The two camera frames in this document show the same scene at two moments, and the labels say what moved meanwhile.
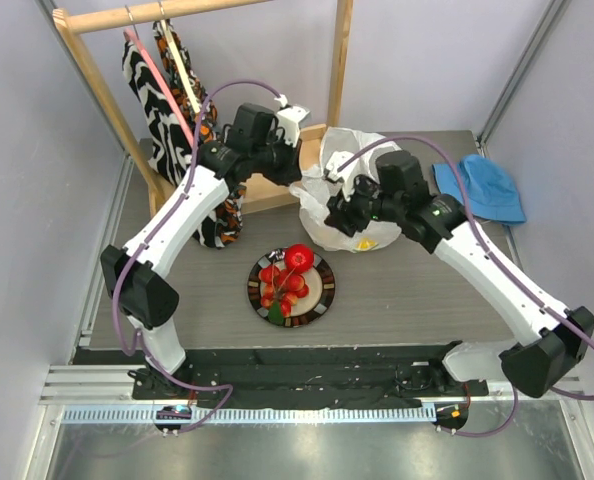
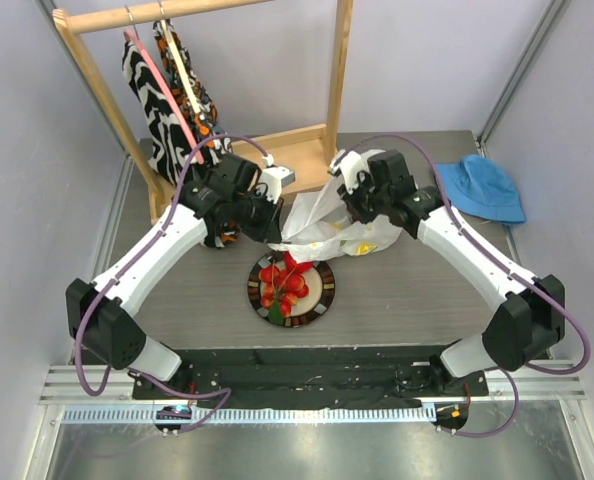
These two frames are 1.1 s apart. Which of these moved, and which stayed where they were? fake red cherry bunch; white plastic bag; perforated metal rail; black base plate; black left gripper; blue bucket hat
Moved: white plastic bag; black left gripper
Stayed: black base plate; blue bucket hat; perforated metal rail; fake red cherry bunch
